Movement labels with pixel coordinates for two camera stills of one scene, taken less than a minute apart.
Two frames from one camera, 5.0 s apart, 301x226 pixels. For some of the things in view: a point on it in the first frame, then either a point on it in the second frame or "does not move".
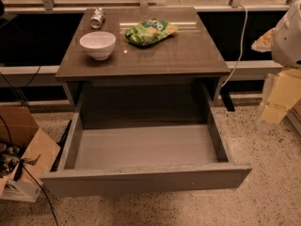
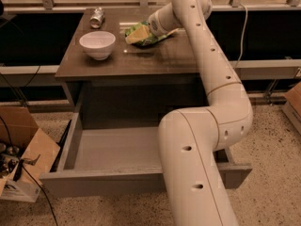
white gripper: x=288 y=46 → x=154 y=24
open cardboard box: x=26 y=154 does not move
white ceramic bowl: x=99 y=44 does not move
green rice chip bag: x=142 y=33 does not move
